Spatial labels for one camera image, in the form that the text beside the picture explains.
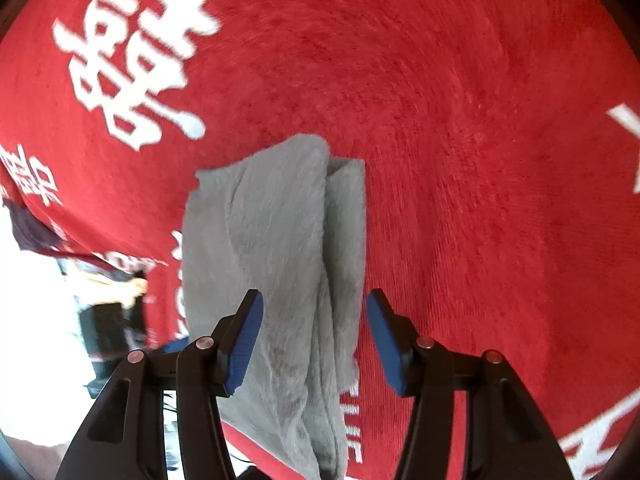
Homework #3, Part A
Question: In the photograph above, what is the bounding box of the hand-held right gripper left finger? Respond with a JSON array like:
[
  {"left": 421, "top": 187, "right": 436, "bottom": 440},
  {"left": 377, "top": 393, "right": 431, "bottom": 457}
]
[{"left": 54, "top": 288, "right": 264, "bottom": 480}]

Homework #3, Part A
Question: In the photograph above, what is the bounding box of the person's left forearm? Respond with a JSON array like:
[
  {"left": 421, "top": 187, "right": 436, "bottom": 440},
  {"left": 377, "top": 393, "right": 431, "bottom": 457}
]
[{"left": 0, "top": 432, "right": 72, "bottom": 480}]

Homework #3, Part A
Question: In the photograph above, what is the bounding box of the grey knit sweater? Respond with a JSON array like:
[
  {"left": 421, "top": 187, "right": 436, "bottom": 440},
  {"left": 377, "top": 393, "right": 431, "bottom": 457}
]
[{"left": 181, "top": 133, "right": 369, "bottom": 480}]

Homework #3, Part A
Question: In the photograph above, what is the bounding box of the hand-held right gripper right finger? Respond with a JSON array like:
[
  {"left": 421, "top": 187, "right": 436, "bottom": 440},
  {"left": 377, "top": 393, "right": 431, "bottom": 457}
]
[{"left": 366, "top": 288, "right": 577, "bottom": 480}]

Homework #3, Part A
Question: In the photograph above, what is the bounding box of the red printed blanket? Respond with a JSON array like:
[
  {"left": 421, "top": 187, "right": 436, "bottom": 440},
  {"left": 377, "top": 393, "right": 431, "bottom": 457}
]
[{"left": 0, "top": 0, "right": 640, "bottom": 480}]

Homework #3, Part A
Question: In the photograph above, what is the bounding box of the black cloth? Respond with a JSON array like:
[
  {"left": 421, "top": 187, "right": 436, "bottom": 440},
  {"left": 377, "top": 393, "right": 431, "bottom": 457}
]
[{"left": 1, "top": 198, "right": 68, "bottom": 262}]

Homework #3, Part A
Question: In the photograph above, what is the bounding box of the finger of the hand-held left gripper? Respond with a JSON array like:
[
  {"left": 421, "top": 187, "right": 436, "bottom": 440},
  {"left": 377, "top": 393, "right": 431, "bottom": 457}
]
[{"left": 161, "top": 337, "right": 195, "bottom": 356}]

